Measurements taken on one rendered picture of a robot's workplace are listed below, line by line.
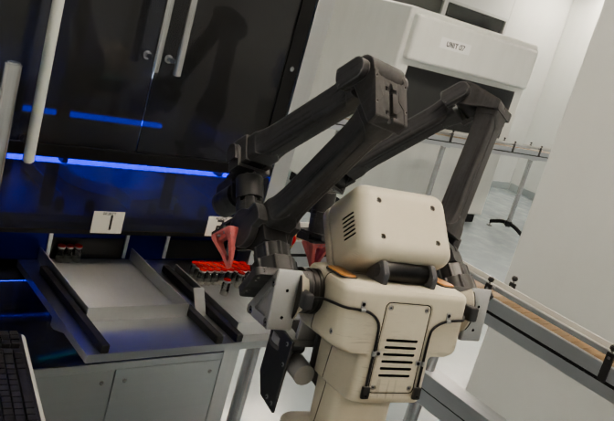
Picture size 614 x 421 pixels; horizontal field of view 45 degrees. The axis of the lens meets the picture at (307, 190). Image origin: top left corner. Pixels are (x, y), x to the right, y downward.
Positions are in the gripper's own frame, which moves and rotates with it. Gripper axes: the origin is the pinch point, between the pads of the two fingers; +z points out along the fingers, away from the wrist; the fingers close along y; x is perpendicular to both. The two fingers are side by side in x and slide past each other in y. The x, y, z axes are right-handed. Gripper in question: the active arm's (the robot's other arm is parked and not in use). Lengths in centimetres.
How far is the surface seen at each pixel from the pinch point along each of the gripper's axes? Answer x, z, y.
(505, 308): -83, 13, -6
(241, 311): 10.0, 15.5, 13.3
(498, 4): -664, -218, 436
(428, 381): -86, 49, 20
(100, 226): 41, -1, 37
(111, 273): 35, 11, 38
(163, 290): 26.7, 12.9, 25.9
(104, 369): 30, 41, 45
